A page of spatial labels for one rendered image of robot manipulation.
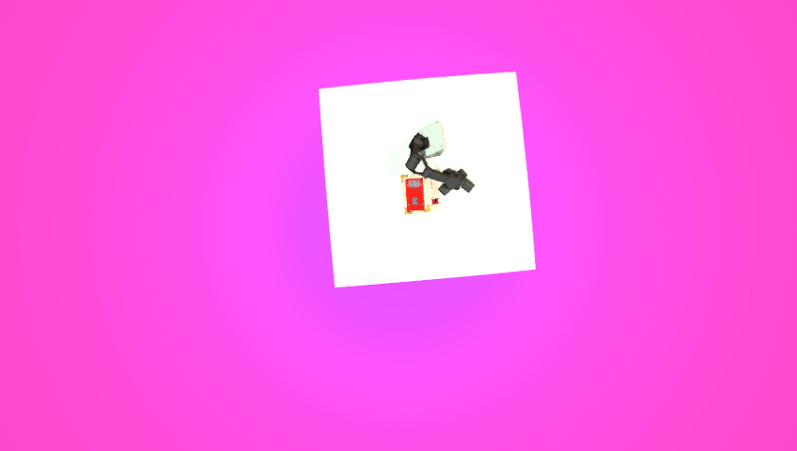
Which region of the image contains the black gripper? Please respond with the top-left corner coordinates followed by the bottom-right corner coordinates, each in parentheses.
top-left (438, 168), bottom-right (467, 196)

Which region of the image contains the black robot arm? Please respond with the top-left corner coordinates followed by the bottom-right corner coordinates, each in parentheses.
top-left (405, 133), bottom-right (475, 193)

